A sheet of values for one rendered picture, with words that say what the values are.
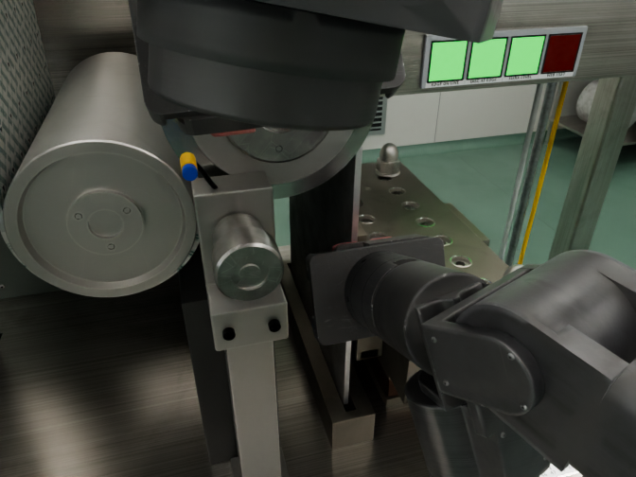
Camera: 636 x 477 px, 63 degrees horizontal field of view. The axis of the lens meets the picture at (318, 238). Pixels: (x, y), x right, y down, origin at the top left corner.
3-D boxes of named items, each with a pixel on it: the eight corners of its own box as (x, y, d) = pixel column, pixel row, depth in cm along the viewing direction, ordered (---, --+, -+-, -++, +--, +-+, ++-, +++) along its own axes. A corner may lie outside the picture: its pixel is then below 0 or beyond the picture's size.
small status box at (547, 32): (421, 89, 71) (427, 35, 67) (419, 87, 72) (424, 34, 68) (575, 76, 77) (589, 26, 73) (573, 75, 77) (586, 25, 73)
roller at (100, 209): (33, 310, 36) (-27, 150, 30) (76, 167, 57) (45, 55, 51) (206, 283, 39) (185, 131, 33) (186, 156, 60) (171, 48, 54)
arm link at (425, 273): (500, 259, 26) (399, 298, 25) (531, 381, 27) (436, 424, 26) (436, 246, 33) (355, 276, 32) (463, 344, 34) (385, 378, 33)
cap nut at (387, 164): (380, 178, 75) (382, 149, 72) (371, 168, 78) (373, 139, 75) (403, 175, 75) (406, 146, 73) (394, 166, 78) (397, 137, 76)
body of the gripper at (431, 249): (438, 316, 40) (492, 343, 33) (312, 340, 38) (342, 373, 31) (432, 234, 40) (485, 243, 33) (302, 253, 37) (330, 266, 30)
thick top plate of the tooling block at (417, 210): (403, 404, 47) (409, 357, 44) (299, 205, 80) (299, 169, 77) (553, 370, 51) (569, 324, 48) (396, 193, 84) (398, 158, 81)
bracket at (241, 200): (240, 531, 45) (197, 225, 29) (231, 466, 50) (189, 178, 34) (297, 516, 46) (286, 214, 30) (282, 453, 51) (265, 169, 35)
